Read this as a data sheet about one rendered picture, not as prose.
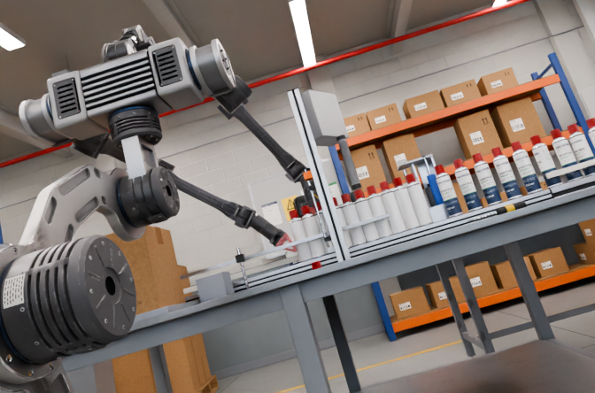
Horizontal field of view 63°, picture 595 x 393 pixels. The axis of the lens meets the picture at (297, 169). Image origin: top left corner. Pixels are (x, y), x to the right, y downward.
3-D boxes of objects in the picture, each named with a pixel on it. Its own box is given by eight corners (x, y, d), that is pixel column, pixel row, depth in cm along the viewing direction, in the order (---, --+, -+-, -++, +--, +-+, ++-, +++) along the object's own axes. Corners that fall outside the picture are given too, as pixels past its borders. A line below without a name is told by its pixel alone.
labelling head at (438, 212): (450, 219, 196) (428, 160, 202) (456, 216, 183) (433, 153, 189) (417, 229, 197) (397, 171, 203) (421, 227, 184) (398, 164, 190)
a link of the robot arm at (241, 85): (200, 90, 191) (219, 73, 192) (224, 115, 196) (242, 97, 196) (214, 96, 149) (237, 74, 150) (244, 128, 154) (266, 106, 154)
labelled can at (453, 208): (461, 215, 183) (443, 165, 187) (465, 213, 178) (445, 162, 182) (448, 219, 183) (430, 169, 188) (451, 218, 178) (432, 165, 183)
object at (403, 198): (419, 227, 183) (402, 177, 188) (421, 227, 178) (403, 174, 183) (406, 232, 184) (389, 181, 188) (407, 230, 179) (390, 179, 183)
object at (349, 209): (367, 243, 186) (351, 193, 190) (367, 242, 181) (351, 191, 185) (353, 247, 186) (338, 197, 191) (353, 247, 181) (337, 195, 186)
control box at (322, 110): (350, 137, 187) (335, 94, 192) (322, 135, 175) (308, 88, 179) (330, 148, 194) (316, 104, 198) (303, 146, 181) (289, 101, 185)
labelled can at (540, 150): (565, 183, 175) (543, 132, 180) (552, 188, 175) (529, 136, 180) (560, 186, 180) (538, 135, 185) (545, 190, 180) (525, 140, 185)
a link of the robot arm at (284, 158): (216, 106, 189) (236, 88, 189) (216, 107, 194) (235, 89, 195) (291, 184, 196) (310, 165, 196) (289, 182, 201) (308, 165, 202)
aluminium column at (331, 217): (351, 261, 170) (299, 91, 186) (351, 260, 166) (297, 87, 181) (339, 265, 171) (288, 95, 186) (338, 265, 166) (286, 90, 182)
